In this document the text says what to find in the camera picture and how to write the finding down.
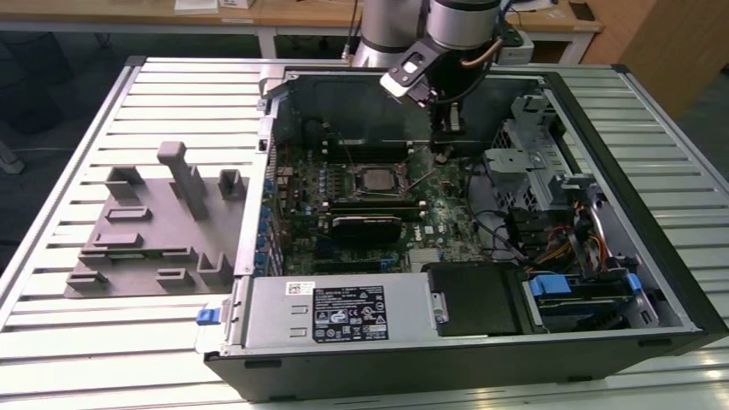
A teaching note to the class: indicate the silver chipset heatsink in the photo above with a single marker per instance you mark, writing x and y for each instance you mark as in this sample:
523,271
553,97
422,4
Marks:
425,257

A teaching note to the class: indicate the silver CPU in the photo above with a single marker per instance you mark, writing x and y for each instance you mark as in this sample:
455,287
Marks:
379,179

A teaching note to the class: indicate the black phone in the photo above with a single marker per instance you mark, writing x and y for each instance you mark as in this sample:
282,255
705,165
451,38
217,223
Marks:
582,10

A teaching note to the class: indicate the silver metal drive cage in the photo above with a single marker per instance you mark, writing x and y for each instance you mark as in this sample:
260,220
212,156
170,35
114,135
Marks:
511,171

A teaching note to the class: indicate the green motherboard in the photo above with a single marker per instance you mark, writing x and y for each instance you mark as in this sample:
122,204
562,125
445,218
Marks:
449,222

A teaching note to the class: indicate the blue disk carrier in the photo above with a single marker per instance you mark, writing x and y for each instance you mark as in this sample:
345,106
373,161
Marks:
549,285

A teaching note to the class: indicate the wooden desk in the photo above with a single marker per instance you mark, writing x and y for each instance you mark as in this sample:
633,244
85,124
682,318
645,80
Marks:
238,17

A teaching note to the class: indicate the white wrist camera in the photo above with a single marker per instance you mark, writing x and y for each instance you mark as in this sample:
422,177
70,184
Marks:
395,85

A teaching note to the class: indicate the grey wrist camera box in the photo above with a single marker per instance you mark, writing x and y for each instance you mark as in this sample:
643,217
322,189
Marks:
514,49

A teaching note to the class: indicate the coin battery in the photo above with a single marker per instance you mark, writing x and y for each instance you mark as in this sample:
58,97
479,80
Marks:
442,157

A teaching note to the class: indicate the grey furniture foot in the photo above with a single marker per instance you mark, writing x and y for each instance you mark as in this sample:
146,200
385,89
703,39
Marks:
9,160

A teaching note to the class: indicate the wooden cabinet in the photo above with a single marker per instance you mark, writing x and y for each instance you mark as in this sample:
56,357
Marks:
671,51

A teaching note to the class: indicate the grey parts rack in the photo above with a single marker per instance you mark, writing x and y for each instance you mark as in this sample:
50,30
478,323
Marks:
165,239

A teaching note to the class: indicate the white box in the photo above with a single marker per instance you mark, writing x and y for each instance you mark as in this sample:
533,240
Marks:
236,3
196,5

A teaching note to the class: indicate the black PC case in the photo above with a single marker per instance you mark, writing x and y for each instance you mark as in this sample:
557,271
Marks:
398,376

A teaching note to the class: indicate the black graphics card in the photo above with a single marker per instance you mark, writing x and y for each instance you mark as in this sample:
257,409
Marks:
363,230

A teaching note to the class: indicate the blue case latch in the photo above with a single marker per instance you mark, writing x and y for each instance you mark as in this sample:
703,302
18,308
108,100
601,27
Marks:
206,317

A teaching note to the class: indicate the CPU socket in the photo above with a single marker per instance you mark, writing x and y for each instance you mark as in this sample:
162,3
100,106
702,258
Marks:
358,188

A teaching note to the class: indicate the black expansion slot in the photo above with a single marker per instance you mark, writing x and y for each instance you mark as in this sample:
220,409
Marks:
346,267

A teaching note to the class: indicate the blue plastic clip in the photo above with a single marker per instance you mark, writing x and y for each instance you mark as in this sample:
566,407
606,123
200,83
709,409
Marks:
633,286

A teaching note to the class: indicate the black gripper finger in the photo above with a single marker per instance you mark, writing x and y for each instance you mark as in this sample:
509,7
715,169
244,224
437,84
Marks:
439,128

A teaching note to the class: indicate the black RAM slot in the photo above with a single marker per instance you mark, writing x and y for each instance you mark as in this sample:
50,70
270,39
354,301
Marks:
370,214
370,155
370,202
370,151
370,206
370,147
370,210
370,143

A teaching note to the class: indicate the silver power supply unit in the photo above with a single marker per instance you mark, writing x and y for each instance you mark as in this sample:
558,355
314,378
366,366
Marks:
268,316

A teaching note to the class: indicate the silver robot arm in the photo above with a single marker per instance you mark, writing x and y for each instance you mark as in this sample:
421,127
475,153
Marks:
386,25

